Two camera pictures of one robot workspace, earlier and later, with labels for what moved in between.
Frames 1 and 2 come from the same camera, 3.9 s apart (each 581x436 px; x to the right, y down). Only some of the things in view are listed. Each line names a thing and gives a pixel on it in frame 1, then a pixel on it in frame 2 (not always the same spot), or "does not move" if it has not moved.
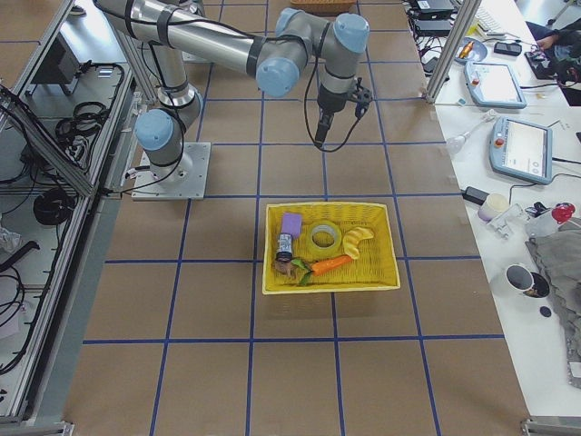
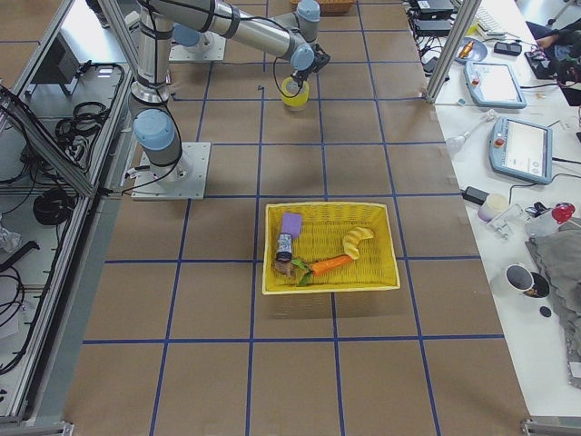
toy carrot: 321,266 does not move
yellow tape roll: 325,236 → 295,101
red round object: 563,212 does not move
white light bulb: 456,143 does not move
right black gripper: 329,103 → 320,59
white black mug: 532,283 does not move
